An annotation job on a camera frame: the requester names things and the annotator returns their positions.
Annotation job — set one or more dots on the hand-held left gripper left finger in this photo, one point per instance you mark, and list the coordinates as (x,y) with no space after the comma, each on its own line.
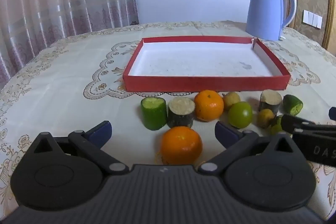
(101,132)

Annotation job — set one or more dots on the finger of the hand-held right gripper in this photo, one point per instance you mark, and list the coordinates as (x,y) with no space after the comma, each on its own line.
(333,113)
(291,121)

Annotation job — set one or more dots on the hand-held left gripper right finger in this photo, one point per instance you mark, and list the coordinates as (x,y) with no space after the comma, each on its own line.
(225,132)

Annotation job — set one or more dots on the cucumber end piece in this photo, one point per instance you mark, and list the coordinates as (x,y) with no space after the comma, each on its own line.
(292,104)

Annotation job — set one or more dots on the green plum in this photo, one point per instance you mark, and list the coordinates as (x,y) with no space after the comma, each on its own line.
(275,129)
(240,115)

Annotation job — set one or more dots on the small yellow-orange citrus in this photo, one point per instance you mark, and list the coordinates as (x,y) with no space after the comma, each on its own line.
(265,118)

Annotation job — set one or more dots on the dark eggplant piece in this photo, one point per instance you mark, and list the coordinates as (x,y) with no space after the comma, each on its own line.
(270,100)
(181,115)

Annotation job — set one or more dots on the orange mandarin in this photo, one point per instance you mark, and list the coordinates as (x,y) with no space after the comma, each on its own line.
(209,106)
(181,145)

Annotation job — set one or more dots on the small yellow pear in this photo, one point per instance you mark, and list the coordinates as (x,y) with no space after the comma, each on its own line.
(232,99)

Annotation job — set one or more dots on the cut cucumber piece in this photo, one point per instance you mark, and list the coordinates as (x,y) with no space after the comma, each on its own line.
(154,116)

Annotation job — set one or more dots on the red cardboard box tray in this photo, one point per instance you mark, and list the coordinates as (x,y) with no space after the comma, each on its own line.
(199,61)

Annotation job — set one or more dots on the blue electric kettle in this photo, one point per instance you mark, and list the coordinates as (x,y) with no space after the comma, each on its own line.
(265,11)

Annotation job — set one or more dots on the white wall light switch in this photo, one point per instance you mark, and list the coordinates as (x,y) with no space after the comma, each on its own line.
(312,18)

